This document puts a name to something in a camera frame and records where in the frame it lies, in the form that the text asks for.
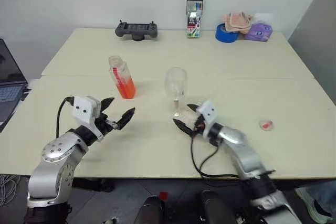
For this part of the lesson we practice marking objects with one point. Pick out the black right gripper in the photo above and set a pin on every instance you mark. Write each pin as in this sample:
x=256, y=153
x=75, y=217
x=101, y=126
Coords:
x=199, y=125

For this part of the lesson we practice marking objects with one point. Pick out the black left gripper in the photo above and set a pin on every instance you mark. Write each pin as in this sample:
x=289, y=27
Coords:
x=103, y=125

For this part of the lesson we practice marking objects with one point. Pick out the plastic bottle with orange liquid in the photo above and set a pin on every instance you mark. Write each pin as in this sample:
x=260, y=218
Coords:
x=124, y=85

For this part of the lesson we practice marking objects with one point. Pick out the clear wine glass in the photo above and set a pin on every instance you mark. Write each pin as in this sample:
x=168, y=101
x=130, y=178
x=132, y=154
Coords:
x=176, y=85

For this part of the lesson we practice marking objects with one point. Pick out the clear bottle cap red label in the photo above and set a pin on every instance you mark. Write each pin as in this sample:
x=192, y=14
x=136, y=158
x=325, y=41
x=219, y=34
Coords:
x=266, y=125

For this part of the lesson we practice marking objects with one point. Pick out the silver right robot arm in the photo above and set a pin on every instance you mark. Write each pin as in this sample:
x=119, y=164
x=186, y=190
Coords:
x=244, y=150

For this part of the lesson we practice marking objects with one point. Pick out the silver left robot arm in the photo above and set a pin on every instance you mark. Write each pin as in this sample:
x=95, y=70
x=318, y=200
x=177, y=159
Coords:
x=52, y=163

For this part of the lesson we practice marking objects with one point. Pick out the small red floor object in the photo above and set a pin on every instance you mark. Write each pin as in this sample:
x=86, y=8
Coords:
x=163, y=195

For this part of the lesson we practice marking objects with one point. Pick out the grey handheld remote controller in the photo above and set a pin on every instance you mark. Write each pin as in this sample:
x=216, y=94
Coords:
x=136, y=30

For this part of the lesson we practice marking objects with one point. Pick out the blue tape roll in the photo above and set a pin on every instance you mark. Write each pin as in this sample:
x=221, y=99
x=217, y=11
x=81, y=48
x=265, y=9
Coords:
x=224, y=35

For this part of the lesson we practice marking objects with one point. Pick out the dark rounded shape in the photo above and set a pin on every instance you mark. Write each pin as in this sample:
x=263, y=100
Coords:
x=215, y=208
x=149, y=211

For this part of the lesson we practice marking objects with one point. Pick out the marker pen pack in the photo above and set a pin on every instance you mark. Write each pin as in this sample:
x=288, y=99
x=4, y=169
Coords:
x=195, y=15

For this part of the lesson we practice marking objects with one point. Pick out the pink folded cloth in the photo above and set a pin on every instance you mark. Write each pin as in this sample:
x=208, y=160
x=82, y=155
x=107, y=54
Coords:
x=236, y=22

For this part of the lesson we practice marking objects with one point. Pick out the purple tissue pack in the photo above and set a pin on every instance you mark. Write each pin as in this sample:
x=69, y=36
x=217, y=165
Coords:
x=258, y=32

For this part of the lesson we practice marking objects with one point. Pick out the grey laptop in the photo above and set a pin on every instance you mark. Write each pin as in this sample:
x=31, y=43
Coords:
x=10, y=77

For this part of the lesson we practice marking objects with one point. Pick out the green white sneaker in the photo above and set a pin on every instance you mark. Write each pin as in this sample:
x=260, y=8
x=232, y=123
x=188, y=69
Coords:
x=312, y=205

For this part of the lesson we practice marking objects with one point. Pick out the blue jeans leg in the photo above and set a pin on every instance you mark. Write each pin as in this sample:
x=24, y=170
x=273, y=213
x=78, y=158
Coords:
x=325, y=195

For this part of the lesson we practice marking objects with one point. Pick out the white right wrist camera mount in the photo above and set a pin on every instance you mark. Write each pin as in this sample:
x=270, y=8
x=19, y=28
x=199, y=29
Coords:
x=208, y=119

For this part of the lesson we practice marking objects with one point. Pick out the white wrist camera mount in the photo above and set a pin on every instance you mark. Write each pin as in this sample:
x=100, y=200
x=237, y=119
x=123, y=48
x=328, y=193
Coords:
x=208, y=119
x=85, y=110

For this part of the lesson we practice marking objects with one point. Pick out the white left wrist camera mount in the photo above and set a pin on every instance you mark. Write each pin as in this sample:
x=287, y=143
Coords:
x=85, y=110

